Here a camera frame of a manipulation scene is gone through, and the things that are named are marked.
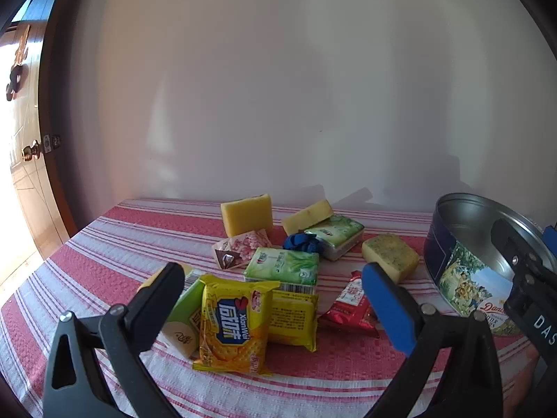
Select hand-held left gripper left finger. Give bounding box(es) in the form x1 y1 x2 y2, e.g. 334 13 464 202
42 262 188 418

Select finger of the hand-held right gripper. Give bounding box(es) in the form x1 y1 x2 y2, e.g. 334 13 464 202
491 218 550 284
542 224 557 266

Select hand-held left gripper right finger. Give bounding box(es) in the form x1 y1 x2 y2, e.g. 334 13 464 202
362 262 510 418

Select green tissue pack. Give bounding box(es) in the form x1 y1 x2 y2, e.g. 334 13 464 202
304 217 365 262
159 279 207 360
243 247 320 297

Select red snack packet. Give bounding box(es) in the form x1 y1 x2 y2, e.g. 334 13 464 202
319 271 380 337

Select green-speckled yellow sponge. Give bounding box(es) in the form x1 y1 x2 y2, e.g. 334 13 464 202
362 234 419 284

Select round blue cookie tin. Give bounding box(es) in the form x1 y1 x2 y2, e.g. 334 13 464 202
424 193 557 349

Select yellow cracker packet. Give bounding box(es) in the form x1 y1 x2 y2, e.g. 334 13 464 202
192 274 281 376
266 289 320 353

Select pink floral packet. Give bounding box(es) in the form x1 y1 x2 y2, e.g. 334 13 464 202
212 229 271 269

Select blue glove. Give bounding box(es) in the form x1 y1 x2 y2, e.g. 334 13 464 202
283 233 323 254

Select red striped tablecloth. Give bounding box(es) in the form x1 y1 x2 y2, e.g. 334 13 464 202
0 198 540 418

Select brass door knob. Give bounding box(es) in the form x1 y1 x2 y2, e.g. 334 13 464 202
22 139 43 163

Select wooden door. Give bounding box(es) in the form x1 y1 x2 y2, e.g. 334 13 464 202
0 0 109 271

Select hanging door decoration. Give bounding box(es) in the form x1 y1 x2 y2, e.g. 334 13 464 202
5 24 31 102

